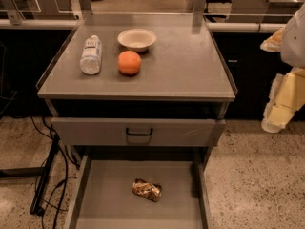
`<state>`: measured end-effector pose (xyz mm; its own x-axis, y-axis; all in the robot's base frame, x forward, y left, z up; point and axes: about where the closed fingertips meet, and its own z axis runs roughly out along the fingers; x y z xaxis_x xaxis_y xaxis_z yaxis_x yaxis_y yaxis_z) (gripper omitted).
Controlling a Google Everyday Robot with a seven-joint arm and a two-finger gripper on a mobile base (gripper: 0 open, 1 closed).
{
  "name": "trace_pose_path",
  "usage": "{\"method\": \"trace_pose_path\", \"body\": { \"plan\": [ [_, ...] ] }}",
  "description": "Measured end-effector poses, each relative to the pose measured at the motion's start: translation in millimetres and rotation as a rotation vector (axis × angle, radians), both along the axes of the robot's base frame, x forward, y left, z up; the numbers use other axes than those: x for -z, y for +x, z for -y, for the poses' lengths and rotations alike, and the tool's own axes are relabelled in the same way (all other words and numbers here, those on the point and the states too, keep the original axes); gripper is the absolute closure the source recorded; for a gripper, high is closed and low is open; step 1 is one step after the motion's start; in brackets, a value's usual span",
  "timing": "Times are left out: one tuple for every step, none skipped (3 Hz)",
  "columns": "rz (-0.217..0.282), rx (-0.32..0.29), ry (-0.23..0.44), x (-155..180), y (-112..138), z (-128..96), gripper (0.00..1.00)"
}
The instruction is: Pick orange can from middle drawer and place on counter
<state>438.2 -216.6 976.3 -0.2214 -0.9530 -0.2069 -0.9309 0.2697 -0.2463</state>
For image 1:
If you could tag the grey top drawer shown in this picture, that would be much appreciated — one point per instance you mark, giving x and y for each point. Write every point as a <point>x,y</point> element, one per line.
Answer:
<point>138,131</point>

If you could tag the grey drawer cabinet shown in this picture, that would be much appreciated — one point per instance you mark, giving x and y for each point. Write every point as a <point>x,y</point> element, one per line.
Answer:
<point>182,75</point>

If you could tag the open grey middle drawer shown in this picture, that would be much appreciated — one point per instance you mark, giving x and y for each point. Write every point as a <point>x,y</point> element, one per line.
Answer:
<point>163,192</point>

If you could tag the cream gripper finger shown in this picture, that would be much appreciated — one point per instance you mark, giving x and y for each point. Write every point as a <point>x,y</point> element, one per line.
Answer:
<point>286,97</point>
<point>273,43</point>

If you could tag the white horizontal rail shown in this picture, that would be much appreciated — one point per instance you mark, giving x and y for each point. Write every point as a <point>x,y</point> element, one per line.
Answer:
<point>71,24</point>

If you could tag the orange fruit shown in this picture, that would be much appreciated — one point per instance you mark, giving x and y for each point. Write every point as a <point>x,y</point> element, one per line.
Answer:
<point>129,62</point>

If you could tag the black drawer handle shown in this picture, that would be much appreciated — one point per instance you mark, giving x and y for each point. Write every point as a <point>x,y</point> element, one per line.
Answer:
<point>129,132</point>

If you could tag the orange gold can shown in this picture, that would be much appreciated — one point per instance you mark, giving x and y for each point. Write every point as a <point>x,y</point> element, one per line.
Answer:
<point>147,190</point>

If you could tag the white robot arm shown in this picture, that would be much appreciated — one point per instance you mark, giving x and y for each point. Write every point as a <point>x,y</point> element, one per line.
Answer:
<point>293,41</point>

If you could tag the clear plastic water bottle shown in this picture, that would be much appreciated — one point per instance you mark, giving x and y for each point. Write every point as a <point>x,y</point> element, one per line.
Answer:
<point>90,62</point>

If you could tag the white paper bowl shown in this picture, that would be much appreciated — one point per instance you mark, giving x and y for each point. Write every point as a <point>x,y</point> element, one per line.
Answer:
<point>137,40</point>

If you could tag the background grey workbench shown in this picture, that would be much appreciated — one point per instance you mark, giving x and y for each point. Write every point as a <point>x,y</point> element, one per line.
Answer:
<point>263,11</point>

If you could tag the black table leg frame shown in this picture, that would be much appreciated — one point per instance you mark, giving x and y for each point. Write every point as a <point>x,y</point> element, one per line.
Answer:
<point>42,173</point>

